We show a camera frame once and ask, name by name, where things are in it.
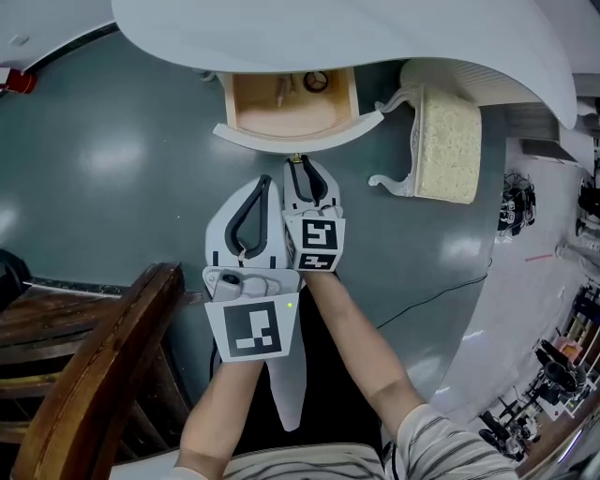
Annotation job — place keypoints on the red fire extinguisher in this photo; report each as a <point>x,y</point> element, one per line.
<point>19,82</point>

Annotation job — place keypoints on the red floor tape strip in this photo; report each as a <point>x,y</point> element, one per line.
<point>539,257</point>

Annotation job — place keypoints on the person's right forearm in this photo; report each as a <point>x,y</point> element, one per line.
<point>361,347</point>

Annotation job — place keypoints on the black equipment bundle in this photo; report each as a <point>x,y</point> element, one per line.
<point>515,206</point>

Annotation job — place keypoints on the white cushioned stool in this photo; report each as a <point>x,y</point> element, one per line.
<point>447,150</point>

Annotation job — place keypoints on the white curved desk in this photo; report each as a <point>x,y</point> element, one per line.
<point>351,33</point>

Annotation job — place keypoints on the person's black trousers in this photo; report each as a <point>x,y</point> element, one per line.
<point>337,398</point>

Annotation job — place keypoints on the person's left forearm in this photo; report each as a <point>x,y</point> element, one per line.
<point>220,417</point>

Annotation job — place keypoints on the white wall socket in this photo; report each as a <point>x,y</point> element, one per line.
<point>19,40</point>

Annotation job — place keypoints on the wooden drawer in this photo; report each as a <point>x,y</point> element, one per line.
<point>290,115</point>

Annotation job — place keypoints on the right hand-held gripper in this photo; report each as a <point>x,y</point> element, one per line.
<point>319,234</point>

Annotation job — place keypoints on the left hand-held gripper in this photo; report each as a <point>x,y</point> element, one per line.
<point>253,333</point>

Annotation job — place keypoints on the small beige hair clip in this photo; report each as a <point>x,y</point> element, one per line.
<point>282,89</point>

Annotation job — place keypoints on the person's striped shirt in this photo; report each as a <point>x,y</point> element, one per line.
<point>445,450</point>

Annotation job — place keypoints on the cluttered equipment racks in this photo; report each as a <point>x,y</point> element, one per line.
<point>553,375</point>

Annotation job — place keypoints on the clear water bottle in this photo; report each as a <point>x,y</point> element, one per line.
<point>207,76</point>

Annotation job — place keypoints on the black object by wooden furniture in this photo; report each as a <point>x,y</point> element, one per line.
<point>11,276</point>

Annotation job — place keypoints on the dark brown wooden furniture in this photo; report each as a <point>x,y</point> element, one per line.
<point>84,375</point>

